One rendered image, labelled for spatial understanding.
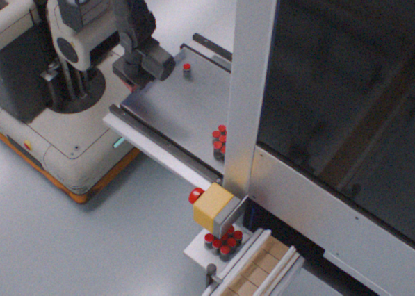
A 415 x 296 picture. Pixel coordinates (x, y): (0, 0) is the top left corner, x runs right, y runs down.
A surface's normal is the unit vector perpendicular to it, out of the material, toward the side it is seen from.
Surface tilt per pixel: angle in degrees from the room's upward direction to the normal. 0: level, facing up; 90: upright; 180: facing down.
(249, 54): 90
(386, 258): 90
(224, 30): 0
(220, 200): 0
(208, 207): 0
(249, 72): 90
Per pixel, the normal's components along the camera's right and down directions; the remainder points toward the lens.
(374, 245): -0.62, 0.65
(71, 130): 0.02, -0.55
